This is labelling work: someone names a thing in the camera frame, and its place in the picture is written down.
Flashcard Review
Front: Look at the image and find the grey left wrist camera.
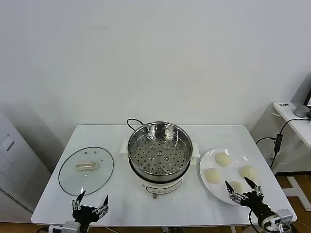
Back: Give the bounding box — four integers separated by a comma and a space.
63, 220, 81, 233

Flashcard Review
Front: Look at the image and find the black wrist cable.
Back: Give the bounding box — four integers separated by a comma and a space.
36, 225, 65, 233
248, 209, 262, 233

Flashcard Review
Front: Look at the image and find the black cooker power cord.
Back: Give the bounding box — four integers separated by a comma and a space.
126, 118, 146, 133

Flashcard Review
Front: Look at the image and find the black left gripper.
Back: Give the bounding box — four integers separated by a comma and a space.
71, 190, 109, 231

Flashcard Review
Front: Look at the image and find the white side desk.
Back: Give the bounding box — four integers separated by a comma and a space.
250, 100, 311, 211

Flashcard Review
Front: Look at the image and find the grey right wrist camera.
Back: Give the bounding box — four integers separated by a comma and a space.
276, 208, 294, 226

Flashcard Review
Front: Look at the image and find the round glass pot lid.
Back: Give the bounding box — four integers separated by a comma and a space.
58, 146, 115, 197

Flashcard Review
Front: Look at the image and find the grey computer monitor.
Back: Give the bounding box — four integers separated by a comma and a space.
291, 71, 311, 107

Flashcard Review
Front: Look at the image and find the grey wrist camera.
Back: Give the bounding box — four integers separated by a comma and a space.
63, 220, 81, 233
276, 208, 294, 226

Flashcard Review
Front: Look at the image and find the large white plate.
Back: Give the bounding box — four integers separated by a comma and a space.
199, 148, 263, 206

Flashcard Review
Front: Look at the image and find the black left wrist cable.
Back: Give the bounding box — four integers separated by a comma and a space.
36, 225, 65, 233

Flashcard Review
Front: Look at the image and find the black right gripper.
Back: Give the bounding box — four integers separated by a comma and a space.
225, 176, 277, 221

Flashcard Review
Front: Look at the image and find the black power adapter cable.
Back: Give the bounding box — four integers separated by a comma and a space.
255, 117, 311, 170

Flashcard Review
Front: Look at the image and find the white cabinet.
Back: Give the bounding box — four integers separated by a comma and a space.
0, 109, 52, 216

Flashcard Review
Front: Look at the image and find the grey round stand base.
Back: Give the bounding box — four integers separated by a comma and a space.
293, 104, 311, 119

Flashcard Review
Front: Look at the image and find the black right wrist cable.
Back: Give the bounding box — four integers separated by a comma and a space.
248, 209, 262, 233

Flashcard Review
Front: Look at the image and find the white steamed baozi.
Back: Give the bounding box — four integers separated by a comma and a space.
239, 165, 258, 182
228, 181, 248, 196
215, 152, 232, 167
204, 167, 222, 184

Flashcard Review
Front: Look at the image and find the stainless steel steamer basket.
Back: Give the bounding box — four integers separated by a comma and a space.
127, 120, 194, 179

